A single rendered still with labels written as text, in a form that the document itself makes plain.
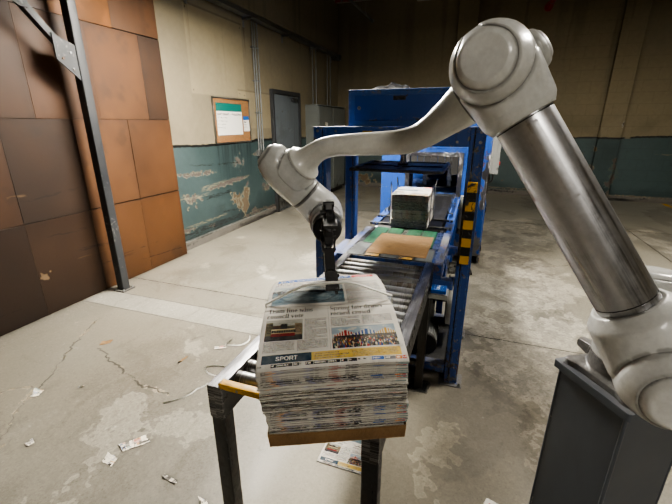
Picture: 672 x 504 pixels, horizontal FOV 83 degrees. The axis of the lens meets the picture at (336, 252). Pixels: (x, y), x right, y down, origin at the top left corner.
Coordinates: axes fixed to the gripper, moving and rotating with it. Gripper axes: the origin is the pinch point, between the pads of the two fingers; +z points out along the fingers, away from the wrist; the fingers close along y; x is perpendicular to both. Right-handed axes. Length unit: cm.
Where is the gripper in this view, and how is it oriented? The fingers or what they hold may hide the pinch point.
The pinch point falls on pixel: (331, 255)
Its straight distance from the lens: 81.7
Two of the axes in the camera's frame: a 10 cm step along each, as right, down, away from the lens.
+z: 0.7, 3.9, -9.2
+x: -10.0, 0.5, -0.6
